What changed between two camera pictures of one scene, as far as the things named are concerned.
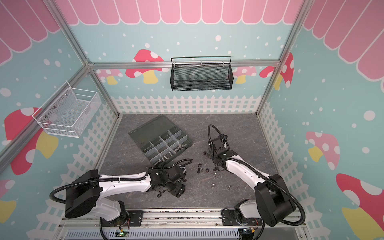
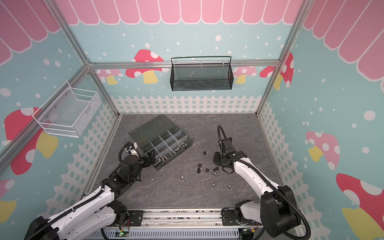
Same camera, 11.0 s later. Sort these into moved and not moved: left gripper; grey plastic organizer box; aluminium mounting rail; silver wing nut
Moved: left gripper
Not moved: aluminium mounting rail; grey plastic organizer box; silver wing nut
